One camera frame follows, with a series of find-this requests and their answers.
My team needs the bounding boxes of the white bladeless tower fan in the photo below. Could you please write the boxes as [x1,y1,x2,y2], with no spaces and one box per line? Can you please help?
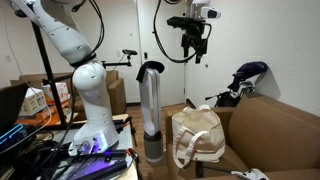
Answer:
[138,68,165,164]

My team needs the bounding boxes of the black cap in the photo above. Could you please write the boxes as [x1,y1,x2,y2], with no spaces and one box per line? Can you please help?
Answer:
[135,60,166,84]

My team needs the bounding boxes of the black box blue light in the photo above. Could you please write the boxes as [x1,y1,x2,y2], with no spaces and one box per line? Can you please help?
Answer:
[0,123,27,147]

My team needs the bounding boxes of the purple golf bag hood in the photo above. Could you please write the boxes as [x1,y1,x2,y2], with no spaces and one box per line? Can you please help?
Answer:
[232,61,269,92]

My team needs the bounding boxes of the robot mounting table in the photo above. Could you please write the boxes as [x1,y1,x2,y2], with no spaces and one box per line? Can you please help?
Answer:
[33,113,139,180]

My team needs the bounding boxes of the black clamp red handle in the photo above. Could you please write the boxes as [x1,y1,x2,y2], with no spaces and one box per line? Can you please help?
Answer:
[126,148,143,180]

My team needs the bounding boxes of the orange flat box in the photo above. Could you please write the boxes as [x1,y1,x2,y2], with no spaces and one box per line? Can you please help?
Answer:
[16,105,73,127]

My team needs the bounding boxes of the small black camera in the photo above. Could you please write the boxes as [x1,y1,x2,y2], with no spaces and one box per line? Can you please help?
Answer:
[121,48,138,57]

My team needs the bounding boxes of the brown sofa with armrest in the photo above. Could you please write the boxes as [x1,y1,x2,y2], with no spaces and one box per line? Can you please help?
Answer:
[165,94,320,180]

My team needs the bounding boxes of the black cable tangle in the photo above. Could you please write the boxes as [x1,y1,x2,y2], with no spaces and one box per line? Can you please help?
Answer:
[0,139,78,180]

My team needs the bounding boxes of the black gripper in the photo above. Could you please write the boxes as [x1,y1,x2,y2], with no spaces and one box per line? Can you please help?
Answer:
[180,25,211,65]

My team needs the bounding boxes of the white cardboard box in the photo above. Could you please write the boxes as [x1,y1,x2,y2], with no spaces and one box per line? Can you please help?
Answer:
[18,87,48,117]

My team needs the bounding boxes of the black tripod pole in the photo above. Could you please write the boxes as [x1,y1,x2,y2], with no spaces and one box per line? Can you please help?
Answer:
[29,21,68,127]

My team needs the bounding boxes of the white tripod mounted bracket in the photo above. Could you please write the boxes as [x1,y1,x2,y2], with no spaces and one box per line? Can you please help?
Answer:
[8,0,34,18]

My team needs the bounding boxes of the white box red print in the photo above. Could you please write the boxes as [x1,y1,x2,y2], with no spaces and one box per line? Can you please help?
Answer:
[41,81,71,105]

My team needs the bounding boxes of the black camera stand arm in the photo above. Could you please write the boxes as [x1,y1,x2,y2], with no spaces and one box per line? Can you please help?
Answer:
[101,54,133,70]

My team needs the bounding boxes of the black panel purple light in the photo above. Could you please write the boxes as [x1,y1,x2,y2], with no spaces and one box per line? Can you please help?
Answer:
[59,149,133,180]

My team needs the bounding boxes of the white door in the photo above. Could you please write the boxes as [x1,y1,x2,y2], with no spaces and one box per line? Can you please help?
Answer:
[136,0,186,108]

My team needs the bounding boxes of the cream canvas tote bag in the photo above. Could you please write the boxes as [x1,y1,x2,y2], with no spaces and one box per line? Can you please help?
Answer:
[171,104,227,169]

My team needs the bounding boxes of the cardboard boxes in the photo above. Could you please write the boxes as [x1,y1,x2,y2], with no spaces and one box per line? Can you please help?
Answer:
[9,69,128,117]

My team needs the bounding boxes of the black laptop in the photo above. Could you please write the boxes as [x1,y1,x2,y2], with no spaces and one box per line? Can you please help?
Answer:
[0,82,30,134]

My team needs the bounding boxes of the black golf bag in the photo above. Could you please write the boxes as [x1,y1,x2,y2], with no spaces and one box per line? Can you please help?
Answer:
[204,90,240,108]

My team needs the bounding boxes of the silver golf club heads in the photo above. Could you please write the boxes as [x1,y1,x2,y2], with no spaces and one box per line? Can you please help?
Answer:
[229,80,256,100]

